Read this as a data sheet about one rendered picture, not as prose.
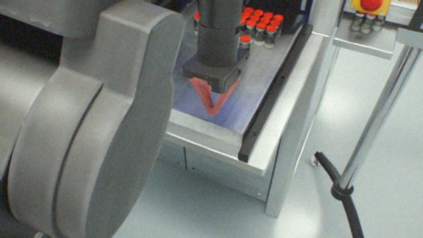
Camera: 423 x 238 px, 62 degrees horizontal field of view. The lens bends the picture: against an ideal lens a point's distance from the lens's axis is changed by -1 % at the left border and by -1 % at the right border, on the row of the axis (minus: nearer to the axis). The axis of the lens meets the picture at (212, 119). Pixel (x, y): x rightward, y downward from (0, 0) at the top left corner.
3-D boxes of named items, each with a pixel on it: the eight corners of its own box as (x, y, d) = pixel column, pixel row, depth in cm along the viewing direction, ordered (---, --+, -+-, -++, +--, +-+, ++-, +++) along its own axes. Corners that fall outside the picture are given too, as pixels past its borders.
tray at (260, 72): (195, 11, 87) (195, -2, 84) (299, 38, 79) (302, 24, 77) (112, 99, 66) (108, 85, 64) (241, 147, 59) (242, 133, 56)
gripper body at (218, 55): (248, 61, 55) (254, 14, 51) (222, 91, 48) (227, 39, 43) (210, 51, 57) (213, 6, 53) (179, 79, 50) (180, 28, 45)
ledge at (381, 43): (343, 15, 89) (345, 8, 88) (396, 28, 86) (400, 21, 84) (331, 45, 81) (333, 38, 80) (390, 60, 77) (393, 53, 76)
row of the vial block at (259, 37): (201, 24, 83) (201, 6, 79) (275, 44, 77) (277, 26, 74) (197, 29, 81) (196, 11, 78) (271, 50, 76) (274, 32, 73)
